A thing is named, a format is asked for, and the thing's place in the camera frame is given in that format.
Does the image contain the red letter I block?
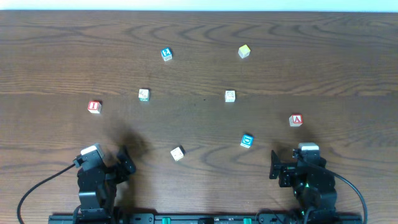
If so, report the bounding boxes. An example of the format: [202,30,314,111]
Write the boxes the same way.
[88,101,102,114]

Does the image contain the plain engraved wooden block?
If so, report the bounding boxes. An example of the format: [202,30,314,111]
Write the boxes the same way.
[224,90,236,103]

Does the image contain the yellow top wooden block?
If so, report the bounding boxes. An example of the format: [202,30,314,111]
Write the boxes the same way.
[238,44,251,58]

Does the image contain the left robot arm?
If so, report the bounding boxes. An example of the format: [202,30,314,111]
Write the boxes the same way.
[73,144,136,223]

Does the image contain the plain tilted wooden block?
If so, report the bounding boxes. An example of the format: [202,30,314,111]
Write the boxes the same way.
[170,147,184,161]

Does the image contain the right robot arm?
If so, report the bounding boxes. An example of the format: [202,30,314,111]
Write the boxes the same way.
[269,149,337,223]

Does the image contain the blue number 2 block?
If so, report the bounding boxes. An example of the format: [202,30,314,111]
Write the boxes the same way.
[161,47,173,62]

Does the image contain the blue picture wooden block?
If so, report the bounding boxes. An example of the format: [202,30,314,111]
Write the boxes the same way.
[240,134,254,148]

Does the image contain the red letter A block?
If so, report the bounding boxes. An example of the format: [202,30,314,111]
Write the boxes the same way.
[289,114,303,127]

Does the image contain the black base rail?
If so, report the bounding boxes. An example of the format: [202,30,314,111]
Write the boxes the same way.
[48,213,363,224]

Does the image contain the green picture wooden block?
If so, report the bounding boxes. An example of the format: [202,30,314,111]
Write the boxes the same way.
[139,89,150,101]

